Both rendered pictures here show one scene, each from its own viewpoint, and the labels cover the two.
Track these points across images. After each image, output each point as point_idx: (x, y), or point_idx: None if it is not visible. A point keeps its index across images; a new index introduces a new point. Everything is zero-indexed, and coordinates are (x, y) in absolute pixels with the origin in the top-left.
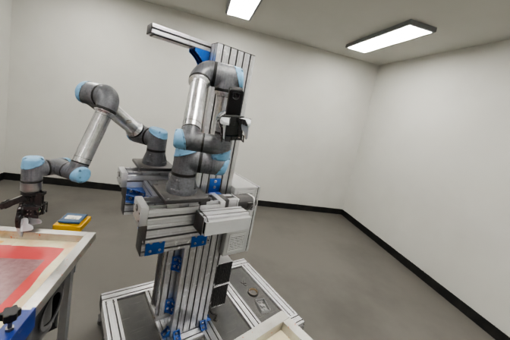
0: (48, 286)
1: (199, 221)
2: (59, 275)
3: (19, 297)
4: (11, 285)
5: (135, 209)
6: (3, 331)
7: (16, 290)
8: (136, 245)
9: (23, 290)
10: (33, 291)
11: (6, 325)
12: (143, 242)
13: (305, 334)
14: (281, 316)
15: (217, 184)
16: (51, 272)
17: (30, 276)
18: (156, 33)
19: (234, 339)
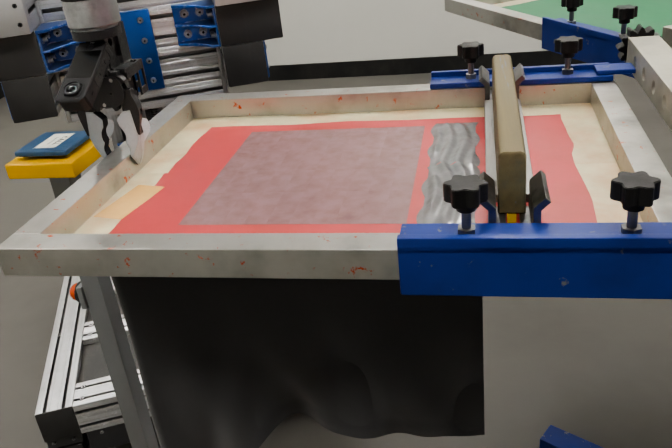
0: (368, 88)
1: None
2: (339, 88)
3: (369, 121)
4: (334, 133)
5: None
6: (473, 79)
7: (349, 127)
8: (232, 81)
9: (351, 123)
10: (357, 117)
11: (462, 81)
12: (278, 36)
13: None
14: None
15: None
16: (328, 94)
17: (309, 128)
18: None
19: (488, 9)
